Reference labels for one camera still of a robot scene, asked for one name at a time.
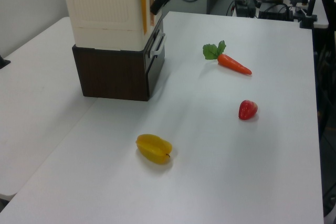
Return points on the cream cabinet door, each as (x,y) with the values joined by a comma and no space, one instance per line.
(156,23)

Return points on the cream plastic cabinet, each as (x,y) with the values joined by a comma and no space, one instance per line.
(105,35)

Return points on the small black electronics box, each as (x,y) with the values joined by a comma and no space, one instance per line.
(245,6)

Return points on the dark brown drawer box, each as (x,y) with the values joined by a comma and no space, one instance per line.
(110,74)

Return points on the orange toy carrot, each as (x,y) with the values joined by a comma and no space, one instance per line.
(231,62)

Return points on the wide black electronics box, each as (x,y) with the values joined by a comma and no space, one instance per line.
(274,12)

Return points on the red toy strawberry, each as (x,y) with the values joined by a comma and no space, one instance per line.
(248,110)

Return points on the black monitor stand pole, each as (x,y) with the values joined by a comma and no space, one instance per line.
(312,1)

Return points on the yellow toy starfruit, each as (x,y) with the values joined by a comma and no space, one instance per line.
(155,149)

